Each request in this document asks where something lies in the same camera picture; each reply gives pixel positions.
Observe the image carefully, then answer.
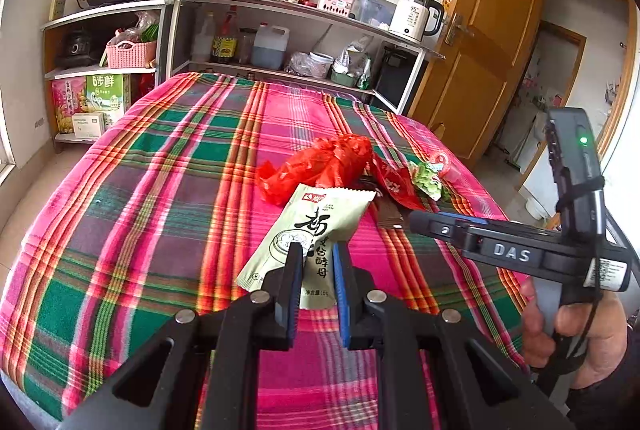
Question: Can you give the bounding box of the pink printed box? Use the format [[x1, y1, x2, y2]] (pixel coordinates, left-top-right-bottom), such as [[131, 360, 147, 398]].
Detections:
[[51, 79, 88, 134]]

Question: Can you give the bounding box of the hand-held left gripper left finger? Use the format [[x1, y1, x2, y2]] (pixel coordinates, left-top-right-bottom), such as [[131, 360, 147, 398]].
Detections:
[[47, 241, 306, 430]]

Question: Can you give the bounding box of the pale green yeast packet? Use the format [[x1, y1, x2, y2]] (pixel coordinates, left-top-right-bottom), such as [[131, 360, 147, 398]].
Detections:
[[235, 183, 377, 310]]

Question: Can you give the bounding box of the clear plastic bottle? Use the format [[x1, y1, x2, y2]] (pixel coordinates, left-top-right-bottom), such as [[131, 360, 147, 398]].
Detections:
[[192, 12, 217, 61]]

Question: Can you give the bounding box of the red and white wrapper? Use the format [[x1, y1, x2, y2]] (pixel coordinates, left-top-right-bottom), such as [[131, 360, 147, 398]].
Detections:
[[430, 149, 467, 185]]

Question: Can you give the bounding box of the red plastic bag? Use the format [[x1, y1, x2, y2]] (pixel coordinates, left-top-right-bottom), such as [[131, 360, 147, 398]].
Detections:
[[256, 134, 375, 206]]

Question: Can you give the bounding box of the metal side shelf unit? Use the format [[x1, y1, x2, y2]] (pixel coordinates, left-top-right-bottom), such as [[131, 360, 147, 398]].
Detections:
[[41, 0, 168, 146]]

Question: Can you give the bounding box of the red snack wrapper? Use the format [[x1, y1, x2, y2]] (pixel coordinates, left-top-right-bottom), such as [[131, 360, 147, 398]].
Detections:
[[372, 157, 418, 211]]

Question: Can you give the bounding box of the wooden door frame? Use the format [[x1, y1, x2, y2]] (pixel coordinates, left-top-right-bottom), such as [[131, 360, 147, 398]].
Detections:
[[515, 0, 637, 191]]

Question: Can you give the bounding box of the green tub with bags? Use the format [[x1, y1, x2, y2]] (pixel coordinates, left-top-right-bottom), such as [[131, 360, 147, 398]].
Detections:
[[330, 48, 373, 88]]

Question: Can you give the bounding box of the person's right forearm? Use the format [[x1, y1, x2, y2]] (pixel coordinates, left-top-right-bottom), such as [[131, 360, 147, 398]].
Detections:
[[567, 305, 640, 430]]

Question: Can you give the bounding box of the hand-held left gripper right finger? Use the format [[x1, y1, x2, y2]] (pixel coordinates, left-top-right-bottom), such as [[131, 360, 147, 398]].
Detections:
[[332, 243, 576, 430]]

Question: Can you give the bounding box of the pink utensil holder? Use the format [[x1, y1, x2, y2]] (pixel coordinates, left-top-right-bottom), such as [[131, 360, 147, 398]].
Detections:
[[317, 0, 356, 16]]

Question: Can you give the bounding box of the yellow label sauce bottle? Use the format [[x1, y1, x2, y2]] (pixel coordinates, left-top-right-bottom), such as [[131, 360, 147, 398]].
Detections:
[[211, 6, 238, 64]]

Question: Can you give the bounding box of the plastic jug of dark liquid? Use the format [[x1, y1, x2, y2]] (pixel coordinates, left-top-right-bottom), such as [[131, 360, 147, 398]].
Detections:
[[251, 23, 291, 70]]

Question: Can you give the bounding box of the green crumpled wrapper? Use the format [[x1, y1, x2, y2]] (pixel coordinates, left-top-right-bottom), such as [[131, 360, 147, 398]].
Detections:
[[409, 160, 451, 201]]

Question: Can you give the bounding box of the dark brown wrapper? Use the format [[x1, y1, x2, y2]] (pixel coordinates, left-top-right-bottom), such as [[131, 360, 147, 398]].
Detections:
[[360, 177, 412, 231]]

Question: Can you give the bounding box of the clear storage box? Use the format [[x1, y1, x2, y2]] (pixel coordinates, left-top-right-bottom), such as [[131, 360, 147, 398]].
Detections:
[[350, 0, 396, 25]]

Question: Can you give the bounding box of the black blender base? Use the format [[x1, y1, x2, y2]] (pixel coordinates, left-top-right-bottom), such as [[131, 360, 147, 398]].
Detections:
[[55, 27, 103, 68]]

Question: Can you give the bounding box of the black cabinet appliance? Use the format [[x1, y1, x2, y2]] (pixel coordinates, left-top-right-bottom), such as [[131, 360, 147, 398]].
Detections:
[[375, 41, 428, 111]]

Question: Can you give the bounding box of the crumpled clear plastic bag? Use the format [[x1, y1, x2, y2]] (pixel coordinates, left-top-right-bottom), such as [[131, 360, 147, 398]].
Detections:
[[284, 51, 326, 78]]

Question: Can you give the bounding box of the wooden door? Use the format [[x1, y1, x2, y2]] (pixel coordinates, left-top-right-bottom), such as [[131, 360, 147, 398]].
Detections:
[[407, 0, 548, 161]]

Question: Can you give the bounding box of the white electric kettle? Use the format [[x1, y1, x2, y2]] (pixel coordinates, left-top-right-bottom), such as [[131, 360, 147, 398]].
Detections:
[[389, 0, 446, 44]]

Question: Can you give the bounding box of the white plastic tub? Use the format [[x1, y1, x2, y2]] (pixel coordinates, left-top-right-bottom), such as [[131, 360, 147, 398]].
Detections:
[[309, 52, 335, 78]]

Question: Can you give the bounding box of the green milk carton box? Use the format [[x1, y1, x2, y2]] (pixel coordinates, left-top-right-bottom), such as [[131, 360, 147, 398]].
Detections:
[[85, 74, 126, 126]]

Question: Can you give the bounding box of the small white box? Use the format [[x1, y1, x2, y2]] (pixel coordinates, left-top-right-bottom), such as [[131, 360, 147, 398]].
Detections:
[[71, 111, 107, 134]]

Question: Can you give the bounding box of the person's right hand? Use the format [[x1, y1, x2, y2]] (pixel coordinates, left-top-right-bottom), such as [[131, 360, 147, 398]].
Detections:
[[520, 281, 631, 390]]

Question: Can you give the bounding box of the small glass jar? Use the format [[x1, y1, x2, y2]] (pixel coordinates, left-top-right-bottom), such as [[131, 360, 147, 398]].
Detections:
[[237, 28, 257, 65]]

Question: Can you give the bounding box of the metal kitchen shelf unit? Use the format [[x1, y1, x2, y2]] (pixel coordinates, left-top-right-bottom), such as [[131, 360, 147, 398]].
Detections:
[[152, 0, 446, 113]]

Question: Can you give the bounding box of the plaid tablecloth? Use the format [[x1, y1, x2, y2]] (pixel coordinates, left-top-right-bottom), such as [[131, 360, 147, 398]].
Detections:
[[0, 71, 533, 430]]

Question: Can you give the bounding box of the pink woven basket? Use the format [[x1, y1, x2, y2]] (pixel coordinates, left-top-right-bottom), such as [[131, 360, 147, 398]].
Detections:
[[106, 39, 160, 68]]

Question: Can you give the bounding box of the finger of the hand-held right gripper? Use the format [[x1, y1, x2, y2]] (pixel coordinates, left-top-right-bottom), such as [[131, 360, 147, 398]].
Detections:
[[440, 211, 488, 226], [407, 209, 482, 247]]

